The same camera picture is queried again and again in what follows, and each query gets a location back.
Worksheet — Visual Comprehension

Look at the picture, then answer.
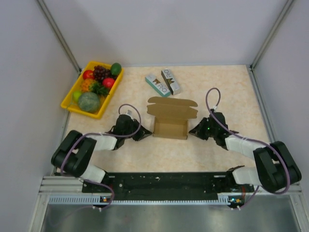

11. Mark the green round melon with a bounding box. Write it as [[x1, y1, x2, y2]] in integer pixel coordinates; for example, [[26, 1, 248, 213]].
[[78, 92, 100, 113]]

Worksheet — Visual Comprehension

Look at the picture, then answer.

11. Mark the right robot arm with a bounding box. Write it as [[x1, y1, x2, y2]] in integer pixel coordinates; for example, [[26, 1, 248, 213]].
[[189, 110, 302, 193]]

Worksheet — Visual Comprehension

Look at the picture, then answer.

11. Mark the green avocado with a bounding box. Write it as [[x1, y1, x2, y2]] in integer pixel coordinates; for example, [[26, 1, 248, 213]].
[[110, 62, 122, 76]]

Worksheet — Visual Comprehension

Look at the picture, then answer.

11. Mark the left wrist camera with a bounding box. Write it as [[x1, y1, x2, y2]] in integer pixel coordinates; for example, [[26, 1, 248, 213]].
[[125, 110, 132, 116]]

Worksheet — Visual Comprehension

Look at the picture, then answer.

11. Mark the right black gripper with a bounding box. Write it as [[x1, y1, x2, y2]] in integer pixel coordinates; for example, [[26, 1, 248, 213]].
[[189, 117, 217, 140]]

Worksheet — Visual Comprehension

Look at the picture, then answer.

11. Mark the red apple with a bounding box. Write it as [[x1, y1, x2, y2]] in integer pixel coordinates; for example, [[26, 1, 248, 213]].
[[83, 70, 95, 80]]

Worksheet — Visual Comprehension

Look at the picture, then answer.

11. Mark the brown cardboard box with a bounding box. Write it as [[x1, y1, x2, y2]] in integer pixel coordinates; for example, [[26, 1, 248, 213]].
[[147, 97, 198, 140]]

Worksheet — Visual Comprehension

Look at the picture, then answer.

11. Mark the silver brown carton box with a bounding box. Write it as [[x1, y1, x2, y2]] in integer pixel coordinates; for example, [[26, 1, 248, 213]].
[[161, 69, 181, 95]]

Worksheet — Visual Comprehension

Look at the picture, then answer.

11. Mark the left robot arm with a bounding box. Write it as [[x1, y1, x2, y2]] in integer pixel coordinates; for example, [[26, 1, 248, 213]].
[[51, 113, 152, 192]]

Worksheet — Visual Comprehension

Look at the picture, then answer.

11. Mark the dark purple grape bunch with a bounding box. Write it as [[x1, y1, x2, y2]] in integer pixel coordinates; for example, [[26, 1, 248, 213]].
[[93, 65, 112, 83]]

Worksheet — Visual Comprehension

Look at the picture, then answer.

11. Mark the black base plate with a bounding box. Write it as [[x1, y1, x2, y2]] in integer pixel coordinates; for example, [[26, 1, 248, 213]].
[[82, 172, 254, 201]]

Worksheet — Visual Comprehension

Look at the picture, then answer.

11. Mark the green lime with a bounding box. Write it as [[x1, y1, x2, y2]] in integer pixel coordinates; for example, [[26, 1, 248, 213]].
[[72, 90, 82, 103]]

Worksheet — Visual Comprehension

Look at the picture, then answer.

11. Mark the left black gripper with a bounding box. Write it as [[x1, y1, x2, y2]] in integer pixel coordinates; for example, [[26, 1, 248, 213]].
[[123, 118, 152, 141]]

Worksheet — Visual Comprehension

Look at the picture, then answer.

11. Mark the red peach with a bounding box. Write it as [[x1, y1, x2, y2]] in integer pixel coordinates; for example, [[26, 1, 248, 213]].
[[102, 78, 115, 89]]

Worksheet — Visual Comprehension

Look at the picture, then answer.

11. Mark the aluminium rail with cable duct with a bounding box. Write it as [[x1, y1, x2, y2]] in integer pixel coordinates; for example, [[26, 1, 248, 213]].
[[38, 175, 302, 206]]

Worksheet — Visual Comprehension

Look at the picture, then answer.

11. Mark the yellow plastic tray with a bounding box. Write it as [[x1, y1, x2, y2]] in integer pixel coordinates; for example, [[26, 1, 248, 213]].
[[61, 61, 124, 119]]

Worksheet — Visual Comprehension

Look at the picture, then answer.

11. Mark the teal white carton box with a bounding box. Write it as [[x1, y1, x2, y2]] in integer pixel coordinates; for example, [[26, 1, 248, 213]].
[[145, 74, 171, 97]]

